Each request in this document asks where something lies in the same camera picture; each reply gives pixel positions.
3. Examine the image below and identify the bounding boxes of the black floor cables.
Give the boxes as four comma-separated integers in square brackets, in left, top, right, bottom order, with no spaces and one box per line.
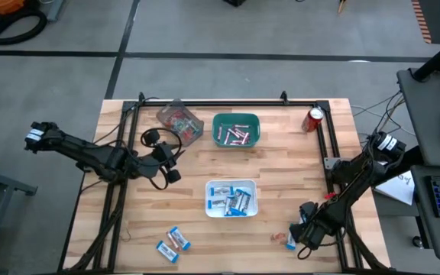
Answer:
[351,89,416,139]

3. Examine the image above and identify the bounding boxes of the grey side desk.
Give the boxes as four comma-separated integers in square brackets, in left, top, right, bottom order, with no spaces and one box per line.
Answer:
[410,164,440,262]
[396,67,440,168]

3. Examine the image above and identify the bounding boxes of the black metal beam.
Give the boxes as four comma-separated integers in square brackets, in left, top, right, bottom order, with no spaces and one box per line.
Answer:
[372,146,423,188]

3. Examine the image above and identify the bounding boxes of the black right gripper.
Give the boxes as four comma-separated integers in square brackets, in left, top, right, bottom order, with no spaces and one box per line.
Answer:
[288,201,338,251]

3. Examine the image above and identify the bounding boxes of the grey floor box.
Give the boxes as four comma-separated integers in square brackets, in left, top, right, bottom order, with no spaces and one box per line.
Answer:
[46,0,66,23]

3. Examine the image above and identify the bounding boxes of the red soda can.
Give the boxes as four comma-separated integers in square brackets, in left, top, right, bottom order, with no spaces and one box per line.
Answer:
[301,106,325,134]

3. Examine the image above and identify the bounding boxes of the black metal table frame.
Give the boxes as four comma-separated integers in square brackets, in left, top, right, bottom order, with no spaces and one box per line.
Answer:
[57,91,389,274]

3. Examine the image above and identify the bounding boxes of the green plastic bin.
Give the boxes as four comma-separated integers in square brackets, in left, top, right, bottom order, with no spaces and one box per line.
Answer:
[212,112,261,149]

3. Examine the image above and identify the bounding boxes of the white paper sheet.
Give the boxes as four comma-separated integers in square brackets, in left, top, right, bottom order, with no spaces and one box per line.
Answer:
[374,170,416,206]

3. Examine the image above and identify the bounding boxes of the grey metal cart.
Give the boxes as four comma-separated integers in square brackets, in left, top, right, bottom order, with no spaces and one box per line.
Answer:
[0,152,39,275]

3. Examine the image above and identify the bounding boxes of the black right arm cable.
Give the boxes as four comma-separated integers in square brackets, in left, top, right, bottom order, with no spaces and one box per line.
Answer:
[297,225,349,260]

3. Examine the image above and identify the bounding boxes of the clear grey plastic bin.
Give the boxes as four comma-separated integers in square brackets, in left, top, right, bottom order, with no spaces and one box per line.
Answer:
[155,98,205,148]

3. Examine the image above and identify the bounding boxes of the black metal pole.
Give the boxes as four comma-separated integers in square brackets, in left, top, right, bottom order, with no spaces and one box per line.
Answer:
[412,32,440,83]

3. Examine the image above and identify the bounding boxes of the white plastic bin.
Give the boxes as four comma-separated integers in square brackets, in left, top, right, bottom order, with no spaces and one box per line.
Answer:
[204,180,259,218]

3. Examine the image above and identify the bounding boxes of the orange shop vacuum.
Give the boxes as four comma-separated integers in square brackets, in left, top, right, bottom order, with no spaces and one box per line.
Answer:
[0,0,28,15]

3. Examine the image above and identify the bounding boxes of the black vacuum hose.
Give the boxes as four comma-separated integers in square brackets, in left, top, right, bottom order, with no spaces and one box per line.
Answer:
[0,8,48,46]

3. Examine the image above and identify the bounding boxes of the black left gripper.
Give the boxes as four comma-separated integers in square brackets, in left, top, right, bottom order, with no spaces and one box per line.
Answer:
[139,130,186,185]

